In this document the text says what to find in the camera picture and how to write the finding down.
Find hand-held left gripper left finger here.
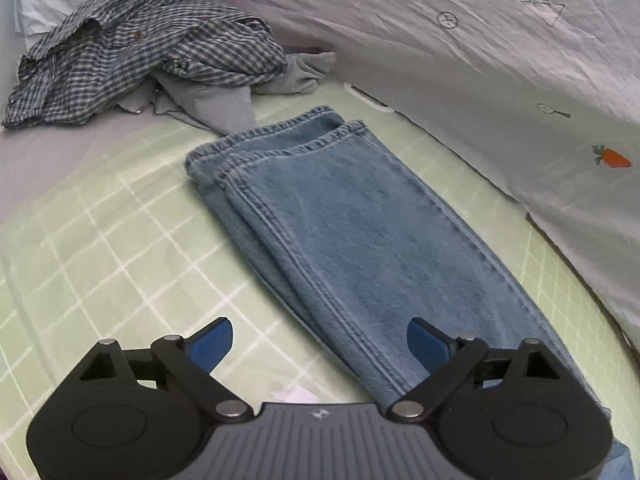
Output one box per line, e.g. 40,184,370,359
75,316,254,424

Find blue plaid shirt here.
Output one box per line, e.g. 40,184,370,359
2,0,289,129

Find white paper scrap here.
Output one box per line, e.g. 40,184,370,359
270,385,322,407

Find green checked sheet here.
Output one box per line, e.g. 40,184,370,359
0,81,640,480

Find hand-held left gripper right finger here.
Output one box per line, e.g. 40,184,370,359
387,317,565,422

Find carrot print bed sheet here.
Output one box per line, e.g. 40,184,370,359
14,0,640,343

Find white loop tag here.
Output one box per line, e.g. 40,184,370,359
345,84,396,115

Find grey garment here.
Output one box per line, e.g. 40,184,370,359
116,50,337,137

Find blue denim jeans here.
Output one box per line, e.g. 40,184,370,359
184,105,637,480

